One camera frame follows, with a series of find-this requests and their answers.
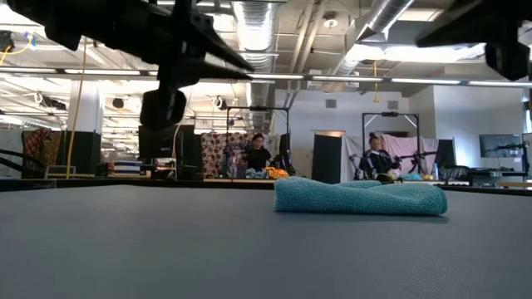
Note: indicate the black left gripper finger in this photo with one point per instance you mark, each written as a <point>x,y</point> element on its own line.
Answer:
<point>199,70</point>
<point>220,43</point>

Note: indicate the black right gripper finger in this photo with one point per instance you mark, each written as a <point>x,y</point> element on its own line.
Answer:
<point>465,31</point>

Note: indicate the light blue microfiber towel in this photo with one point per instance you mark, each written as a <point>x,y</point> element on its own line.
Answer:
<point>357,199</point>

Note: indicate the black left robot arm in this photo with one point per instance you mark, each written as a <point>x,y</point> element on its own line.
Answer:
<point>104,21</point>

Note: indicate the black ceiling dome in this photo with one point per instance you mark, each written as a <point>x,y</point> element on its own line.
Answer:
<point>118,103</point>
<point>221,104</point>

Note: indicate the black monitor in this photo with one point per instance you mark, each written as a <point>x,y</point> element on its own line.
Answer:
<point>156,143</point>

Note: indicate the tall black cabinet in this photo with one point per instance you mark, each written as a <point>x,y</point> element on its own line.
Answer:
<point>189,166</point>

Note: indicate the white patterned cloth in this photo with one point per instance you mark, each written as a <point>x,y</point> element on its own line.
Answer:
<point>272,143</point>

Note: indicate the person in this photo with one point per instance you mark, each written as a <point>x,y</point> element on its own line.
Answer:
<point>257,158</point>
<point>376,160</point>

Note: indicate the round ceiling fixture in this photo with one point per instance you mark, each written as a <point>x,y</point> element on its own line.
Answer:
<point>330,21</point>

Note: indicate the white pillar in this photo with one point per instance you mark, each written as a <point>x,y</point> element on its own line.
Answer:
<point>87,116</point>

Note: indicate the grey monitor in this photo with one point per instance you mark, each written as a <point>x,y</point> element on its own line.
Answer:
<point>498,143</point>

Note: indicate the small blue cloth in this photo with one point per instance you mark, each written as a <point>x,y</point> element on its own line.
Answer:
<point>254,174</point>
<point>411,177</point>

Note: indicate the ceiling light strip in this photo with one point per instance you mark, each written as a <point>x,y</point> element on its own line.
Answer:
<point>353,78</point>

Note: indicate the black panel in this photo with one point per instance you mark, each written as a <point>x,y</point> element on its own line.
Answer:
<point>444,151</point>

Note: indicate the striped stack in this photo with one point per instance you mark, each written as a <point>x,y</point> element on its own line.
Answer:
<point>124,168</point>

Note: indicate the orange object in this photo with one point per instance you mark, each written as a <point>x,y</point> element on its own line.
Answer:
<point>276,172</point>

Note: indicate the pink cloth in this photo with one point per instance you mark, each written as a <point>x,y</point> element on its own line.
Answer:
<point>405,149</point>

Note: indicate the blue bottle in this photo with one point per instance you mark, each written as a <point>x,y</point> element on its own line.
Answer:
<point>434,171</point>

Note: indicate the dark desk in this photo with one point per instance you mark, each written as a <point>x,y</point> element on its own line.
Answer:
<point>498,172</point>

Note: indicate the black partition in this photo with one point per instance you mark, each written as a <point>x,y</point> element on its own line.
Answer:
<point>326,160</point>

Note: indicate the yellow black object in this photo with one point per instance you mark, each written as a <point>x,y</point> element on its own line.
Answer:
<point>384,178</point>

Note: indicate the low grey box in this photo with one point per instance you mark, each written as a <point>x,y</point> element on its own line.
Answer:
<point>60,170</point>

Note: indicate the red patterned cloth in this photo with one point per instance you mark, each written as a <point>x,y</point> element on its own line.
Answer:
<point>39,145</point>

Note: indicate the silver ventilation duct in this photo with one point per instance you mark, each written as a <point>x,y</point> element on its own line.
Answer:
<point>255,41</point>
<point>374,21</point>

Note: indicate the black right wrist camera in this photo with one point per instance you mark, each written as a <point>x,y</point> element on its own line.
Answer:
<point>507,60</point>

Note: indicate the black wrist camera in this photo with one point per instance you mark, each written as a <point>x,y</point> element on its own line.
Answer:
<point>507,60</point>
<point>162,110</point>

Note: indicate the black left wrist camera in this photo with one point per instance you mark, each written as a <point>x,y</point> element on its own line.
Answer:
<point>162,110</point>

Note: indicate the black station frame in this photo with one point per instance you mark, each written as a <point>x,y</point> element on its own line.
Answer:
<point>390,114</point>
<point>257,108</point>

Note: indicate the grey wall vent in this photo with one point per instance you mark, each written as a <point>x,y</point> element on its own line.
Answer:
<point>331,104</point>
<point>392,104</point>

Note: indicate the black table frame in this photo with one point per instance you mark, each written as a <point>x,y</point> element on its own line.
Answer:
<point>124,183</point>

